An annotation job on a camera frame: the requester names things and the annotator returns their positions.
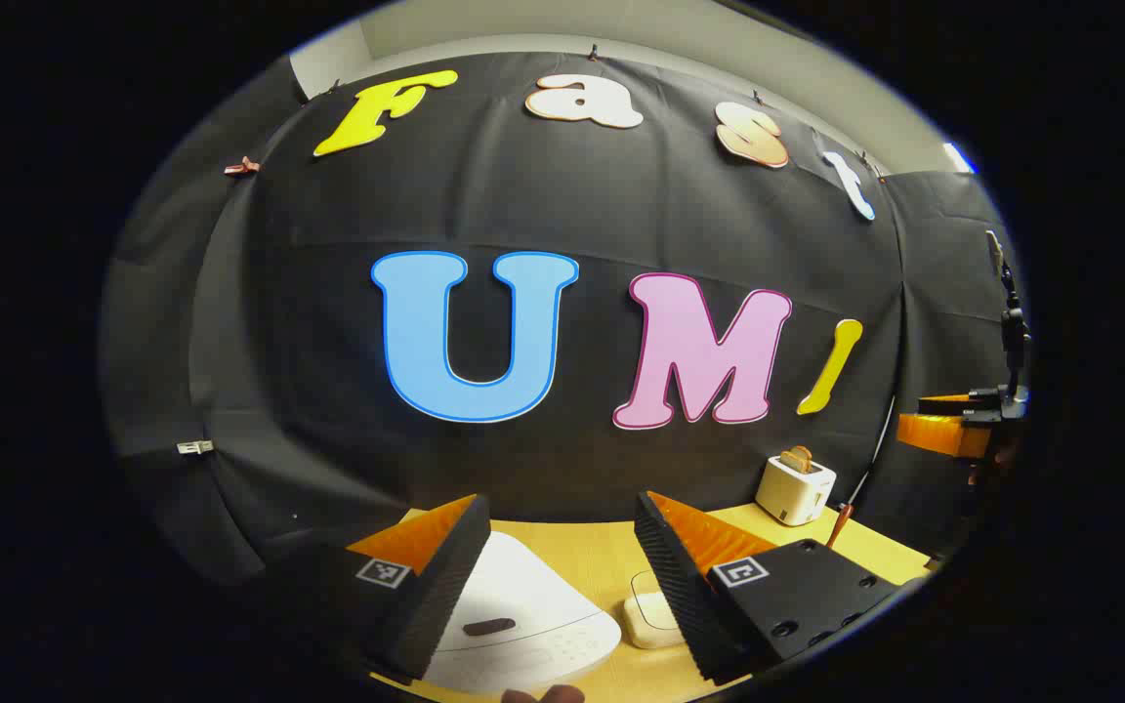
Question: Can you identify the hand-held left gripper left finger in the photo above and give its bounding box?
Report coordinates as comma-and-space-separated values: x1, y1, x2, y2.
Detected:
263, 493, 493, 684

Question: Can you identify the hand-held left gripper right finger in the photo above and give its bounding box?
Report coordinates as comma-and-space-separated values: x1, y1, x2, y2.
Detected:
633, 491, 901, 684

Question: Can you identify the clear box of rice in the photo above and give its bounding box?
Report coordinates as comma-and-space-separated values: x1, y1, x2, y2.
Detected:
623, 571, 690, 650

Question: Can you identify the white rice cooker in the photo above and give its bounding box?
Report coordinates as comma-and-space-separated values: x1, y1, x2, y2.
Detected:
421, 532, 622, 696

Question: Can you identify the white toaster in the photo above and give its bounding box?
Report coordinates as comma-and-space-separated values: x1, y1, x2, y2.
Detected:
756, 454, 837, 528

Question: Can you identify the black backdrop cloth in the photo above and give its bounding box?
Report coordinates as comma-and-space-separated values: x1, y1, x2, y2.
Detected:
99, 49, 1027, 587

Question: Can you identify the white cable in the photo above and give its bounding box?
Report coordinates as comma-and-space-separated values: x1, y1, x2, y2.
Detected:
855, 395, 897, 499

